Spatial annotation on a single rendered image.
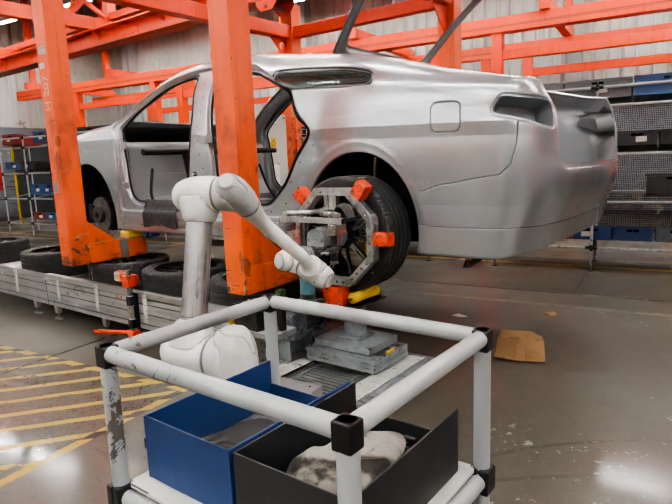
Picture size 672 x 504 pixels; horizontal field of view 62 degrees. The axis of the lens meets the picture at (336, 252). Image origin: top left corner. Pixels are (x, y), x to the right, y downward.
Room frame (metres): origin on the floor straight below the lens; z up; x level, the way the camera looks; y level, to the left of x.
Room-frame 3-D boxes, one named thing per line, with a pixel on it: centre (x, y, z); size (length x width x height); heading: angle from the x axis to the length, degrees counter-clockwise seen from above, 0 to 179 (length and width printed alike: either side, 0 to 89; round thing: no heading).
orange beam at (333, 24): (5.99, -0.36, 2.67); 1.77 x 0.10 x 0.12; 53
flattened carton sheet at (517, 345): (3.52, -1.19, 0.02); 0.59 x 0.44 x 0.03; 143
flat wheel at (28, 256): (5.44, 2.73, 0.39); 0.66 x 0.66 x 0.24
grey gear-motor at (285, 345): (3.33, 0.21, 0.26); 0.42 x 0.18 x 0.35; 143
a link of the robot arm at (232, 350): (1.99, 0.39, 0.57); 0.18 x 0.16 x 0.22; 69
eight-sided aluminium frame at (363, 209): (3.09, 0.00, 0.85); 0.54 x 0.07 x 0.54; 53
